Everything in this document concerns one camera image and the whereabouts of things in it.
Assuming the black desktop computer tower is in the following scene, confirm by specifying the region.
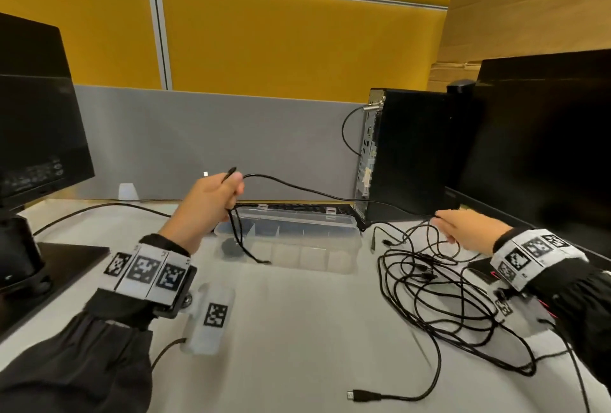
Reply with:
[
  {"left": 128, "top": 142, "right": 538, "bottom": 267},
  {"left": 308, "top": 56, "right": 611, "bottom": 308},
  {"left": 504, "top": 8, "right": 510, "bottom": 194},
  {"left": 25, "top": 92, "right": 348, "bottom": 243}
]
[{"left": 353, "top": 88, "right": 459, "bottom": 223}]

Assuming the grey desk partition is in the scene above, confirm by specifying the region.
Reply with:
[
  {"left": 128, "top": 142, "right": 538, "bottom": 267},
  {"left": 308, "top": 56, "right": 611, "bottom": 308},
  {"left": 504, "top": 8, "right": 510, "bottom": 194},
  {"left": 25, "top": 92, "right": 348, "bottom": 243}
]
[{"left": 71, "top": 85, "right": 369, "bottom": 204}]

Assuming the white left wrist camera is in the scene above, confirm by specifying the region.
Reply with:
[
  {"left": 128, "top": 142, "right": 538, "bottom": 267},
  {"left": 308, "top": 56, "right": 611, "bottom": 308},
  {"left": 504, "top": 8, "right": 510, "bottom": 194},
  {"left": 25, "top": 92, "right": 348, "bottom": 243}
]
[{"left": 182, "top": 283, "right": 235, "bottom": 356}]

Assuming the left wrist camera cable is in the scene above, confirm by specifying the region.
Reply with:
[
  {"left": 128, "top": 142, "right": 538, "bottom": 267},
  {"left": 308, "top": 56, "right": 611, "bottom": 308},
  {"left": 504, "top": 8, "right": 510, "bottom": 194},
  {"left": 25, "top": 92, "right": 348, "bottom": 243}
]
[{"left": 151, "top": 337, "right": 188, "bottom": 370}]

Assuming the person's left hand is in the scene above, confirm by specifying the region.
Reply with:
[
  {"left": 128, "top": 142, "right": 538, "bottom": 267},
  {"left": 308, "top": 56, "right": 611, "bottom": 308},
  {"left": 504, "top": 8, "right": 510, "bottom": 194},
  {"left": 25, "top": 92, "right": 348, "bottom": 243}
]
[{"left": 160, "top": 172, "right": 245, "bottom": 256}]

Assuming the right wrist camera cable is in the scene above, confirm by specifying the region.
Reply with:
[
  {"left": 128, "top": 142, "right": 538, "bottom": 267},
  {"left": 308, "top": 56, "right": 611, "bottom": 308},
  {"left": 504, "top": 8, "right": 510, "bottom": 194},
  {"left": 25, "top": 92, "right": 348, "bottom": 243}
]
[{"left": 539, "top": 317, "right": 593, "bottom": 413}]

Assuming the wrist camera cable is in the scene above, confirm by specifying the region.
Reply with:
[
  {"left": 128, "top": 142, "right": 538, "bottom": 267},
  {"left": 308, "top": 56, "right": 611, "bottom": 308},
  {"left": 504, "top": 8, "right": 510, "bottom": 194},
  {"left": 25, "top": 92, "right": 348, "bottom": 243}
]
[
  {"left": 151, "top": 337, "right": 188, "bottom": 370},
  {"left": 539, "top": 317, "right": 593, "bottom": 413}
]

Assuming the black monitor with square stand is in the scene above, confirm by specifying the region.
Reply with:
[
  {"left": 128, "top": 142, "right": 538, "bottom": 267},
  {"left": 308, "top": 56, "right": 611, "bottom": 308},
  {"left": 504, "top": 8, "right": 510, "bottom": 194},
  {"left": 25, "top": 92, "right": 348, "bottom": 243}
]
[{"left": 0, "top": 11, "right": 111, "bottom": 342}]

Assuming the thin lock cable silver plug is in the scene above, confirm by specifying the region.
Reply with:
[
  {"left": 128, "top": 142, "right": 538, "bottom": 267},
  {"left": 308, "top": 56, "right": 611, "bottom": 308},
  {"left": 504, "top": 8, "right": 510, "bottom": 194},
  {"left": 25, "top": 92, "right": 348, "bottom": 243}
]
[{"left": 341, "top": 101, "right": 385, "bottom": 157}]

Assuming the right wrist marker band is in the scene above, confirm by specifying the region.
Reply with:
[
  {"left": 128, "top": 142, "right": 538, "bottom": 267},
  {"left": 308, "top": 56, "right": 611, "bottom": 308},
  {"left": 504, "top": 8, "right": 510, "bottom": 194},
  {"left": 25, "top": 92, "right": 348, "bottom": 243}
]
[{"left": 490, "top": 230, "right": 588, "bottom": 292}]

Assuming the clear plastic compartment box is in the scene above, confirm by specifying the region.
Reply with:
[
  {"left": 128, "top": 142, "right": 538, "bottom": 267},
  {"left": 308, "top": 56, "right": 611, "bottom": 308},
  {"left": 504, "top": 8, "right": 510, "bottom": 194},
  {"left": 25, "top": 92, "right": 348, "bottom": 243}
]
[{"left": 213, "top": 207, "right": 363, "bottom": 275}]

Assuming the left wrist marker band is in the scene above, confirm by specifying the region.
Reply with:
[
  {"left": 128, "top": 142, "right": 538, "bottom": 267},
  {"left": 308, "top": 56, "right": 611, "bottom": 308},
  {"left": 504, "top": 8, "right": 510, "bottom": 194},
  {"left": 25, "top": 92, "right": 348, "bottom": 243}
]
[{"left": 104, "top": 243, "right": 194, "bottom": 309}]

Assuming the wrist marker band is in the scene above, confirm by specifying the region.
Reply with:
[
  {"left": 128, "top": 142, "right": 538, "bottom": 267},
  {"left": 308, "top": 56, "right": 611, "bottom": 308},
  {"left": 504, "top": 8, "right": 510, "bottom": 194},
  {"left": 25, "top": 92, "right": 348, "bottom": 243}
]
[
  {"left": 104, "top": 243, "right": 194, "bottom": 309},
  {"left": 490, "top": 230, "right": 588, "bottom": 292}
]

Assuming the person's left forearm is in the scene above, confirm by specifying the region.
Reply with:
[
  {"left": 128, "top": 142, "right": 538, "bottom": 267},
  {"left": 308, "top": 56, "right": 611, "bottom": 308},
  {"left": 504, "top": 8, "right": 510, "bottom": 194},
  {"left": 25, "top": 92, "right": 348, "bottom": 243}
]
[{"left": 0, "top": 234, "right": 197, "bottom": 413}]

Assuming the brown cardboard box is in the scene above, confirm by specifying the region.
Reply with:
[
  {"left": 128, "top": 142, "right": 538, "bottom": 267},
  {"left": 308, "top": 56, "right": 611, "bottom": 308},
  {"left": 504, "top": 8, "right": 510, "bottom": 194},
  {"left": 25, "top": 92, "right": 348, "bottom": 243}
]
[{"left": 427, "top": 0, "right": 611, "bottom": 92}]

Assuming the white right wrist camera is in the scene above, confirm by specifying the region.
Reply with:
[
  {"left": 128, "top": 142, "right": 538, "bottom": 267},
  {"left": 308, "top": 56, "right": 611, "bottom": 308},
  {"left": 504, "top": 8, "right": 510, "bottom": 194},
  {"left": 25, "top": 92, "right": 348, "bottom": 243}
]
[{"left": 494, "top": 291, "right": 554, "bottom": 332}]

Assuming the person's right hand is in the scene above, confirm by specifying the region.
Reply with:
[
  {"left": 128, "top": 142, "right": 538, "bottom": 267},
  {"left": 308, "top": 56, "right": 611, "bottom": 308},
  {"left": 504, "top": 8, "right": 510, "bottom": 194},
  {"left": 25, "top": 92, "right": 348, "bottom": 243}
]
[{"left": 435, "top": 209, "right": 516, "bottom": 256}]

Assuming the yellow partition panel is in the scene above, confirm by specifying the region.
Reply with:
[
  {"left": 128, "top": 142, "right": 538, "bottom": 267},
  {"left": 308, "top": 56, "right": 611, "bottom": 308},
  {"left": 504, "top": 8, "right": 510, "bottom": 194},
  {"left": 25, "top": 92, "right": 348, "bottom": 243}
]
[{"left": 0, "top": 0, "right": 488, "bottom": 104}]

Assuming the person's right forearm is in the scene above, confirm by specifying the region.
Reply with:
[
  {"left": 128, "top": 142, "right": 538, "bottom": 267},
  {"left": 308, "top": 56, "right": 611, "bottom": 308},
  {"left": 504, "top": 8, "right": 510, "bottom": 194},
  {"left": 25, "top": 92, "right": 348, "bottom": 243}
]
[{"left": 491, "top": 226, "right": 611, "bottom": 389}]

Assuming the long black braided cable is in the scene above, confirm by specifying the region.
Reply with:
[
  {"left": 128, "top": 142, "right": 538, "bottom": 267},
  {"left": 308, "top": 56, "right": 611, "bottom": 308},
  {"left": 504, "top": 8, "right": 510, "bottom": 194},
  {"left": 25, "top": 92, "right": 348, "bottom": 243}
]
[{"left": 377, "top": 221, "right": 538, "bottom": 378}]

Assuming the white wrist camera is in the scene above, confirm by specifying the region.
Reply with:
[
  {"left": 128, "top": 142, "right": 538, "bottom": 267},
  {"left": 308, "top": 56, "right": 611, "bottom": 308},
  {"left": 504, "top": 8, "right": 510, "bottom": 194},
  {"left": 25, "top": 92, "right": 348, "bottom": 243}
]
[
  {"left": 494, "top": 291, "right": 554, "bottom": 332},
  {"left": 182, "top": 283, "right": 235, "bottom": 356}
]

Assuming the black keyboard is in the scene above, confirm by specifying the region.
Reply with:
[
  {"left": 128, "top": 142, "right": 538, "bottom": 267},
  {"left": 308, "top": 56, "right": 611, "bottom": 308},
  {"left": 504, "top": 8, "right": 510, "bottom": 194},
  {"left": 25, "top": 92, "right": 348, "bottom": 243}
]
[{"left": 257, "top": 202, "right": 356, "bottom": 218}]

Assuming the wide black monitor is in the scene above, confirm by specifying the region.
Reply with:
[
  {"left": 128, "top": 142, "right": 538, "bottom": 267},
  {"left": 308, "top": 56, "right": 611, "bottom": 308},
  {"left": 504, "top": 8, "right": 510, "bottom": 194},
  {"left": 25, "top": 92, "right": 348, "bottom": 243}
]
[{"left": 444, "top": 48, "right": 611, "bottom": 246}]

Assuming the black desk power cable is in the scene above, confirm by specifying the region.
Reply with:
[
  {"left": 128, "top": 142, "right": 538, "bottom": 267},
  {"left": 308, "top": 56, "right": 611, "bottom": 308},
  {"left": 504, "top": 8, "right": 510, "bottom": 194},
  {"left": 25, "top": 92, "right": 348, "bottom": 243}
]
[{"left": 33, "top": 201, "right": 172, "bottom": 237}]

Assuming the thin black cable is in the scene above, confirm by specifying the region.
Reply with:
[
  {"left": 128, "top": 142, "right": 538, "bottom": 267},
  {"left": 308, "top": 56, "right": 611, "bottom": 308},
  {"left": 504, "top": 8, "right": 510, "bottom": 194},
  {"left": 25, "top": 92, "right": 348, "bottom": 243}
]
[
  {"left": 221, "top": 167, "right": 440, "bottom": 265},
  {"left": 347, "top": 331, "right": 442, "bottom": 403}
]

